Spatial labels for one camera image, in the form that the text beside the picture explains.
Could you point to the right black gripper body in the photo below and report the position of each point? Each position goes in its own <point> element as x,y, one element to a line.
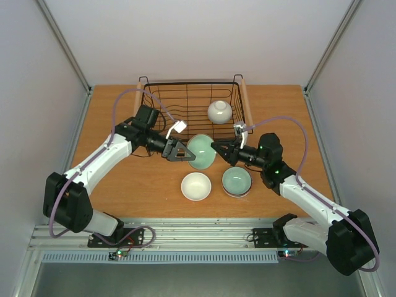
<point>233,151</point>

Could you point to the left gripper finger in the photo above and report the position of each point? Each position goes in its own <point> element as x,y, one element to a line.
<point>181,155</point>
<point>181,149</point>

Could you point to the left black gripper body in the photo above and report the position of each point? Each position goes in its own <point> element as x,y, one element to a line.
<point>166,151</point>

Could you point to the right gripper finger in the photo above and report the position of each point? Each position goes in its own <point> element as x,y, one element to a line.
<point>226,143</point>
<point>224,152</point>

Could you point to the celadon green bowl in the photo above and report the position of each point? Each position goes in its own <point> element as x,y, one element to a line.
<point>236,182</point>
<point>200,146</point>

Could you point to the white ceramic bowl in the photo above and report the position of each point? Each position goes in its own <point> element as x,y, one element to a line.
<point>219,112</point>

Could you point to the orange bowl white inside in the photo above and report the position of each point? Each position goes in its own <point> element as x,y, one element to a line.
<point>196,186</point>

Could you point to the black wire dish rack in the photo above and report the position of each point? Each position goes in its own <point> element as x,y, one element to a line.
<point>190,100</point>

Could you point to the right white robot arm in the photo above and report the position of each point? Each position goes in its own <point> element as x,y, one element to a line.
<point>345,237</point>

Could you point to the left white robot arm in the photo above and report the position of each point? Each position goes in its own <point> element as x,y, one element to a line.
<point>67,195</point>

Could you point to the right small circuit board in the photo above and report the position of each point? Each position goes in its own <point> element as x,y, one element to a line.
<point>288,253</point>

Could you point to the small circuit board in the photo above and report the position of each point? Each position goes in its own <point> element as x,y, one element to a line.
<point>288,253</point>
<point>117,255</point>

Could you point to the left small circuit board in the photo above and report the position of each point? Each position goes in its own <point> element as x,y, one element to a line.
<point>117,255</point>

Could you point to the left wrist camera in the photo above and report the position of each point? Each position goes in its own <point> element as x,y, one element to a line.
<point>178,126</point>

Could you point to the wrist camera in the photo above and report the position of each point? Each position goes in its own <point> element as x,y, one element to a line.
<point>241,133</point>
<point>178,126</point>

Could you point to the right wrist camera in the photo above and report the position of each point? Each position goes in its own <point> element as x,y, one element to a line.
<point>241,133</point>

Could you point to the aluminium rail frame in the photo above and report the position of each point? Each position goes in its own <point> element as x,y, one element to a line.
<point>172,234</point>

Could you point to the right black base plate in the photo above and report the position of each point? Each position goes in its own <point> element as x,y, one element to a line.
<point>265,238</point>

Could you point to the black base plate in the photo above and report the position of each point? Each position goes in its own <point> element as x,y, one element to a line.
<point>121,237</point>
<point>265,238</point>

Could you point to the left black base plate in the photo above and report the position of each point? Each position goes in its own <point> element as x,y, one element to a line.
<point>121,237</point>

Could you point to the blue slotted cable duct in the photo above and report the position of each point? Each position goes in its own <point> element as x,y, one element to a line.
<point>162,257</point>

